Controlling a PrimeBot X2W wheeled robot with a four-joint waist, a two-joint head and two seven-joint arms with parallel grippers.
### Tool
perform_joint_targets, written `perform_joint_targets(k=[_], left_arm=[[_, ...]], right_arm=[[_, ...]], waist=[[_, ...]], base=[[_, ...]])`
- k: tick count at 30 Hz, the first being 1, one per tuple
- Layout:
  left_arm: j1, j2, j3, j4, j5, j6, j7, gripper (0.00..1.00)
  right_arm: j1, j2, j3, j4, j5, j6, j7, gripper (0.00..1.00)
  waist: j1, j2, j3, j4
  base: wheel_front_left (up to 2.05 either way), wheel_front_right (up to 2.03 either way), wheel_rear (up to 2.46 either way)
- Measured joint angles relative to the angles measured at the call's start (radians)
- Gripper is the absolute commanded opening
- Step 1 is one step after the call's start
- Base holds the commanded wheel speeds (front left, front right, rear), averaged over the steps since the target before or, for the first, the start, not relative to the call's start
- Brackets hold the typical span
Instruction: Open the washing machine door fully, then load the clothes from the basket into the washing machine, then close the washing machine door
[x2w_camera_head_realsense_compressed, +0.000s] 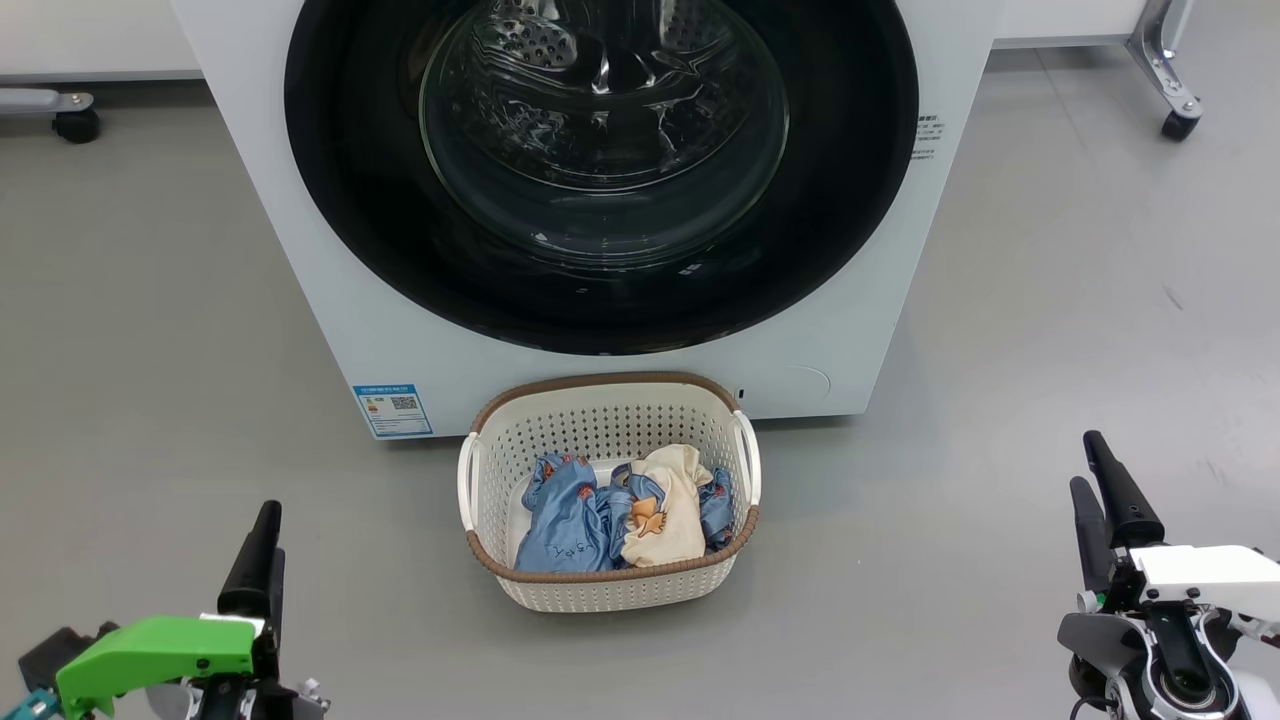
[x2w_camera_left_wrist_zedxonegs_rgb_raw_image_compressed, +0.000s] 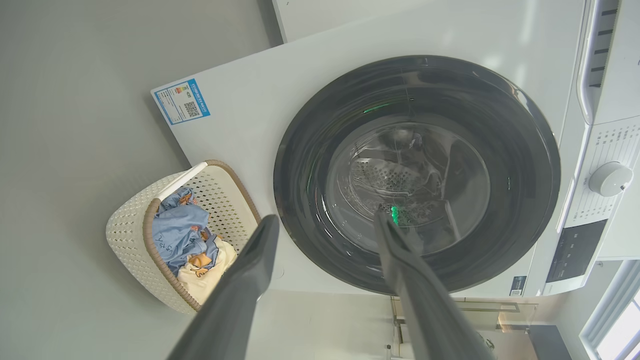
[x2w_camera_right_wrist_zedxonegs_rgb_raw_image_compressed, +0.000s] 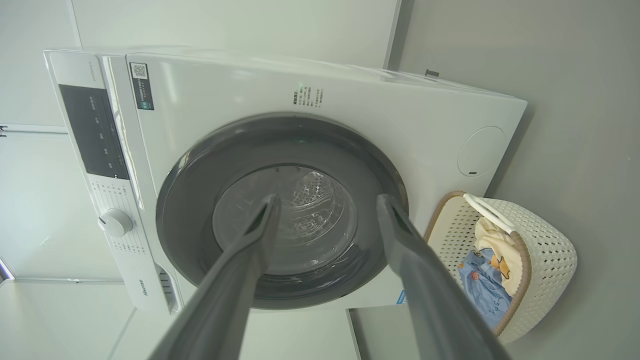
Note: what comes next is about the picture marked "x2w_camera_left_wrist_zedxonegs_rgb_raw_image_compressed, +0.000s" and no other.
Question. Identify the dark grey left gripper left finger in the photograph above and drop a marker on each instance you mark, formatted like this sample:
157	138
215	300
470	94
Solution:
235	300

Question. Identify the cream and blue garment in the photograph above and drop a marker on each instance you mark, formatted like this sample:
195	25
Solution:
205	280

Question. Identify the black touch display panel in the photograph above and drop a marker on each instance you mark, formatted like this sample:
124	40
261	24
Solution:
575	252

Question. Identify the small dark blue sticker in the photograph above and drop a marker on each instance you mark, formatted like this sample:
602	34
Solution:
518	286

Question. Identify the washing machine door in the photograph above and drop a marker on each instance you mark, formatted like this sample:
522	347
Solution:
310	150

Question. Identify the cream perforated laundry basket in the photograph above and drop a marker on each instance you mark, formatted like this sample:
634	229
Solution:
130	225

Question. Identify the light blue printed garment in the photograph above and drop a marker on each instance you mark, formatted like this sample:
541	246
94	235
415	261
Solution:
180	230

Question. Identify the white washing machine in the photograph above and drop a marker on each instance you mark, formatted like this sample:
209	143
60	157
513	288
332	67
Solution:
250	100

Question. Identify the white round control knob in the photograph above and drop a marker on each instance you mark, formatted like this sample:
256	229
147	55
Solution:
610	179

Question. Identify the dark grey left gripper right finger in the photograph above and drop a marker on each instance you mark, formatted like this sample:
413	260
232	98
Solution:
425	310

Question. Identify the stainless steel washing machine drum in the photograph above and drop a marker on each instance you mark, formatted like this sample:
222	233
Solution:
395	180

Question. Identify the blue energy label sticker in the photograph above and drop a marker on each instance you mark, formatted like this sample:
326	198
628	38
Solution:
181	101

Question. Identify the white window frame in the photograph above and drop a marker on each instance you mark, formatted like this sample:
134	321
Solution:
610	320

